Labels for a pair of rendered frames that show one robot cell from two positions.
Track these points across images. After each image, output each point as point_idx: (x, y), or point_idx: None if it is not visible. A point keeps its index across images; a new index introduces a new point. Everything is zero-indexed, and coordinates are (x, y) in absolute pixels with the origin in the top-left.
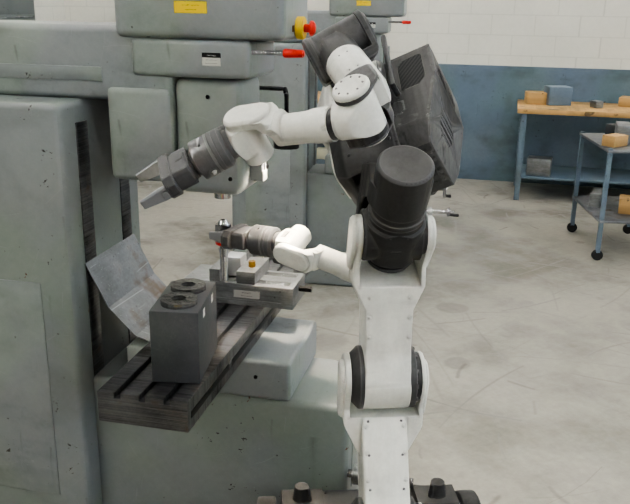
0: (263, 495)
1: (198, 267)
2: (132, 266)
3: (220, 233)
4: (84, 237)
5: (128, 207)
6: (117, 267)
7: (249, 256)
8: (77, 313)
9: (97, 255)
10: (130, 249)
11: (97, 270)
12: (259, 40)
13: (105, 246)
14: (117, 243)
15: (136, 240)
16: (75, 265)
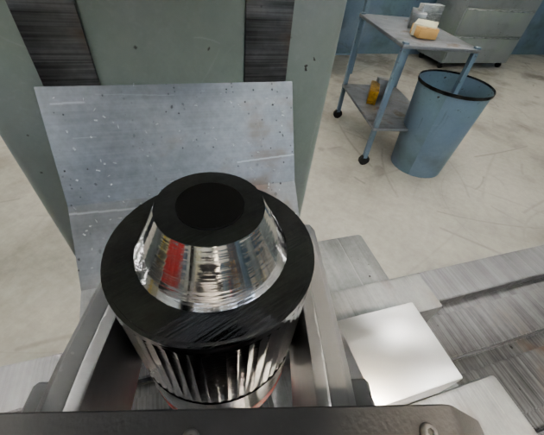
0: None
1: (332, 242)
2: (228, 148)
3: (74, 332)
4: (9, 9)
5: (281, 0)
6: (168, 134)
7: None
8: (34, 180)
9: (110, 85)
10: (250, 110)
11: (79, 118)
12: None
13: (154, 73)
14: (213, 83)
15: (289, 98)
16: None
